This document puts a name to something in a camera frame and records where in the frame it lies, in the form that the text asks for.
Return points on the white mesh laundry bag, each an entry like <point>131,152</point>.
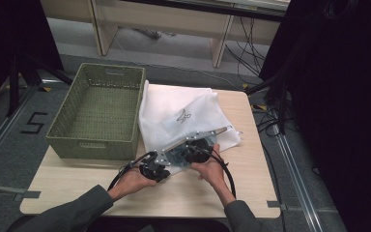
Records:
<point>167,106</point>

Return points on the person's left hand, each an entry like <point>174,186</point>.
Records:
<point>133,182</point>

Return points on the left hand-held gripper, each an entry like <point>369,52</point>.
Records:
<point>153,169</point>

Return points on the grey power strip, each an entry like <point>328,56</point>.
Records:
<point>149,33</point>

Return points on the light wooden desk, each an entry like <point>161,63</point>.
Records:
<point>161,22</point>

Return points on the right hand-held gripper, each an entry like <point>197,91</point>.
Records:
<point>199,153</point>

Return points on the black tripod stand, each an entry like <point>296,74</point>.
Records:
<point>281,96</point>
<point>14,83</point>

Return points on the black curtain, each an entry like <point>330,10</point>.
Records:
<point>341,96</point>
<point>9,29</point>

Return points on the green plastic basket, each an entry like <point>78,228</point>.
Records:
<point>106,109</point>

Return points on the person's right hand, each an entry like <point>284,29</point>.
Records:
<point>213,170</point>

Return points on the blue-grey cloth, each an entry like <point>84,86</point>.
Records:
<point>177,156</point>

